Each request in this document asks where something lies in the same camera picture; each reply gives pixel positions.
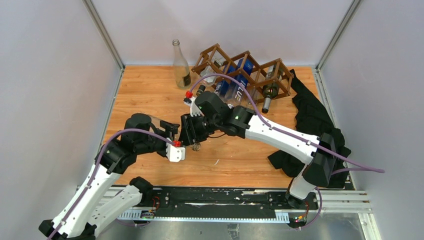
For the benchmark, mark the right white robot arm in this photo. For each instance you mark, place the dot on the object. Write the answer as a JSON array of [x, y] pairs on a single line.
[[317, 153]]

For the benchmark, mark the clear bottle black cap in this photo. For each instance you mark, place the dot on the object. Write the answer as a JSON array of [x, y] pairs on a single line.
[[208, 81]]

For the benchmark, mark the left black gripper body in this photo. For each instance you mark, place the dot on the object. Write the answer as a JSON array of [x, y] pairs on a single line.
[[152, 143]]

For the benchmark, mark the black cloth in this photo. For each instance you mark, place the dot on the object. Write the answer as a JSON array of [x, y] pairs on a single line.
[[313, 119]]

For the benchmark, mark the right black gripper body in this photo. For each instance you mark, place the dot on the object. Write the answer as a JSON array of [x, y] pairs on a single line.
[[214, 121]]

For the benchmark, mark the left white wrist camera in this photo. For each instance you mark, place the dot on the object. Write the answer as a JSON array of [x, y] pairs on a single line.
[[175, 154]]

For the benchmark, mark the blue clear square bottle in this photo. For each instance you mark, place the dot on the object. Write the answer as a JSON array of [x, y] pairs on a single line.
[[225, 90]]

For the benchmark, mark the brown wooden wine rack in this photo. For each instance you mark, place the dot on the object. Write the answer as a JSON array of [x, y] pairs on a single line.
[[258, 75]]

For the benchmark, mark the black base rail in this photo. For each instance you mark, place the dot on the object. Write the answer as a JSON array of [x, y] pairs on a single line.
[[223, 204]]

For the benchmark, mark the dark green wine bottle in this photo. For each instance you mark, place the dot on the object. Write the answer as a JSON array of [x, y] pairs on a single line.
[[269, 91]]

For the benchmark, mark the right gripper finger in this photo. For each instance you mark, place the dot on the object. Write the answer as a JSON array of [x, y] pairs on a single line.
[[187, 134], [202, 129]]

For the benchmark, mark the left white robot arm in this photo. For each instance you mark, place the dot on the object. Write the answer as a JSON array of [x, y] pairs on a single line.
[[82, 218]]

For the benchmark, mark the clear glass bottle gold label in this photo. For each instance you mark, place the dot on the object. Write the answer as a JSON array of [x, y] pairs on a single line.
[[181, 68]]

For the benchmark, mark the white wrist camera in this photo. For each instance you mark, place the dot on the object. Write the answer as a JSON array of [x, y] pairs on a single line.
[[175, 154], [194, 109]]

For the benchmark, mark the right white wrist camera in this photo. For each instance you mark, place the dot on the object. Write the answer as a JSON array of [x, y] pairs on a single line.
[[194, 109]]

